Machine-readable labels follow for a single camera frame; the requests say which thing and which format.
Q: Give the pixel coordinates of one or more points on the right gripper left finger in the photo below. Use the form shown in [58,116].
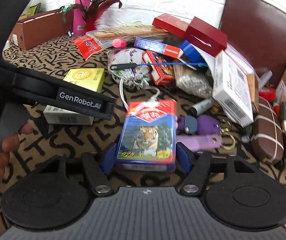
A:
[97,166]

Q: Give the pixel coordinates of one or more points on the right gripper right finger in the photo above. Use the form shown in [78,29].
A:
[196,166]

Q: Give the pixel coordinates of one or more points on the blue tiger card box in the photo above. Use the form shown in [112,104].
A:
[148,138]

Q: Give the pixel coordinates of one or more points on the person left hand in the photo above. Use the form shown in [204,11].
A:
[11,144]

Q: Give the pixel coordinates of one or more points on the brown long box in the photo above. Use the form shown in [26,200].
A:
[32,31]

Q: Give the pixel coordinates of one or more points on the grey marker pen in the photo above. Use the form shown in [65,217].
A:
[201,107]

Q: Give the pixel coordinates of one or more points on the yellow white medicine box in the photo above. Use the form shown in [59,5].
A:
[88,78]

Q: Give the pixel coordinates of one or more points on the brown plaid glasses case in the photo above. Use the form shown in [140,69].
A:
[266,139]

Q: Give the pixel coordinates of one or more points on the red snack packet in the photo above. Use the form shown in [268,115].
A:
[87,46]

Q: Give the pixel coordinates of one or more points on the white barcode box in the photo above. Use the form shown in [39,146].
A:
[231,90]

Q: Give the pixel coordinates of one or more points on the bag of white beads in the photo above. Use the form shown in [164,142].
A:
[192,82]

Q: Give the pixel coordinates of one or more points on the dark red feather toy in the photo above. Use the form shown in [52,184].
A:
[91,14]

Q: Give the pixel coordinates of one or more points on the red card box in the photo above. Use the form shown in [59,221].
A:
[161,72]

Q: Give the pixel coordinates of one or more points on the red tape roll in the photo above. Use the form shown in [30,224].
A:
[268,93]

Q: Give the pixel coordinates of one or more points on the pink bottle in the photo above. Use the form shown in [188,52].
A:
[78,22]

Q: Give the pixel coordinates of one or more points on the gold small carton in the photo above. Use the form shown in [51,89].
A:
[254,92]

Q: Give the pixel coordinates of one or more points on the blue tape roll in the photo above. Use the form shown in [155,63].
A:
[190,56]

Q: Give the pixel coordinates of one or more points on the translucent white tube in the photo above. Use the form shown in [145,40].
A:
[264,79]

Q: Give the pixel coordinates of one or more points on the wooden sticks packet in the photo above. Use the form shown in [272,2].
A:
[127,31]

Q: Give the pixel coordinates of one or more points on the clear zip bag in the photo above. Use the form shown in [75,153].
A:
[239,59]

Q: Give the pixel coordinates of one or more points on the blue red slim box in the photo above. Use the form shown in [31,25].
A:
[158,47]

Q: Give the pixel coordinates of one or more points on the dark red gift box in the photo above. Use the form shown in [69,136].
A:
[206,37]

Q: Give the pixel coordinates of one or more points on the red flat box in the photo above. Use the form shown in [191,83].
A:
[171,24]

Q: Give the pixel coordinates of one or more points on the purple strap keychain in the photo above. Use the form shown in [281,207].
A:
[200,142]

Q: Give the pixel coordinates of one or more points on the floral drawstring pouch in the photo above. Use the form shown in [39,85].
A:
[126,65]

